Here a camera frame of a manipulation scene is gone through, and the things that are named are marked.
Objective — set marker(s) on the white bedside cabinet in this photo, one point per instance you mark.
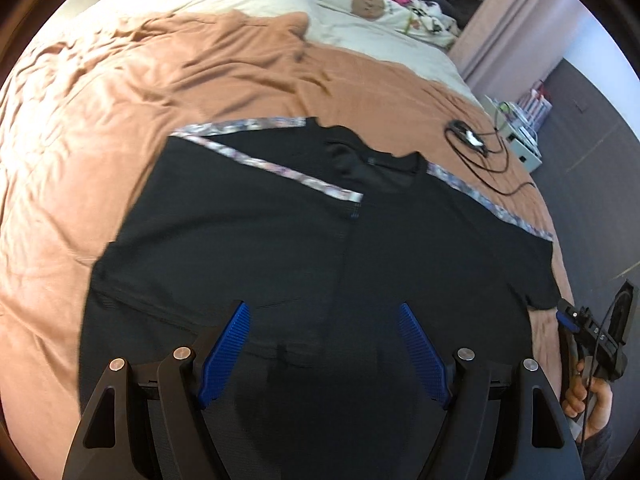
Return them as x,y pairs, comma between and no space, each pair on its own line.
525,152

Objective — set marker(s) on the cream pillow with bear print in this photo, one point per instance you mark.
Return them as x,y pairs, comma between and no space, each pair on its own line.
367,2

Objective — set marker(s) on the person's right hand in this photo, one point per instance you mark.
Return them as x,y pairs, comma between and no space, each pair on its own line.
600,405

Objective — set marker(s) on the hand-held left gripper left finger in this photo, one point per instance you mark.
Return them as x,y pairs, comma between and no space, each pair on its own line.
225,350

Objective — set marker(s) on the cream duvet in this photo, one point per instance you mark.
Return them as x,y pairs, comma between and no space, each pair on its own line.
330,25

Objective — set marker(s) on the black t-shirt with floral trim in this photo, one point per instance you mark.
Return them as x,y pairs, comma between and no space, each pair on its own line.
300,260

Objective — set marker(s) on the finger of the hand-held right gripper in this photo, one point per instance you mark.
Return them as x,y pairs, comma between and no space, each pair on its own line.
567,317

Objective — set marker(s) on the white black patterned cloth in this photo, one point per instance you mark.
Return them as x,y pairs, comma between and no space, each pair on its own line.
430,22

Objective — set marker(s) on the brown blanket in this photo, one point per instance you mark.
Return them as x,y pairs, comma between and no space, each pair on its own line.
100,135

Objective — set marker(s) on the pink curtain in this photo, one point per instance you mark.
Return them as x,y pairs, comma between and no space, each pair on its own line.
510,25

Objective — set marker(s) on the person's right forearm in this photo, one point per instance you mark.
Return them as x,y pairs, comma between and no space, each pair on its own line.
597,455

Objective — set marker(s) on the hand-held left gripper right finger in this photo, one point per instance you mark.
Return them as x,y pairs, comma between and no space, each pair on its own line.
422,355

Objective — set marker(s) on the black and white small device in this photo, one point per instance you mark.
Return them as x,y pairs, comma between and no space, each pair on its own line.
470,137

